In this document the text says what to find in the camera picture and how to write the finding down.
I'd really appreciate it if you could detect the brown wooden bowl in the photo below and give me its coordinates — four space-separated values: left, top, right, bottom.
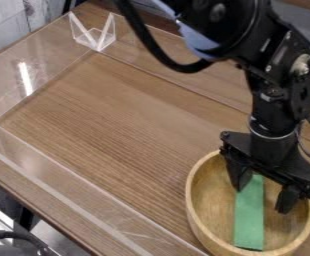
186 151 310 256

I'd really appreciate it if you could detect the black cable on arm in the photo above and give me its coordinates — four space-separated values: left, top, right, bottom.
113 0 222 74

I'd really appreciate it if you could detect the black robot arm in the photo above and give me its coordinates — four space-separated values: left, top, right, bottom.
155 0 310 214

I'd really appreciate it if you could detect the black cable lower left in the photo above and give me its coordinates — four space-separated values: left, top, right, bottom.
0 229 51 256

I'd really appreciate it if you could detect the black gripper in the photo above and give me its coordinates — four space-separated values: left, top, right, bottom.
220 119 310 214

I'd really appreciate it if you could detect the green rectangular block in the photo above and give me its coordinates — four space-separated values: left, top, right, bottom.
234 175 264 251

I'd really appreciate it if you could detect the metal frame lower left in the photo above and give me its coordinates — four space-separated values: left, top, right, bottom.
0 198 52 256

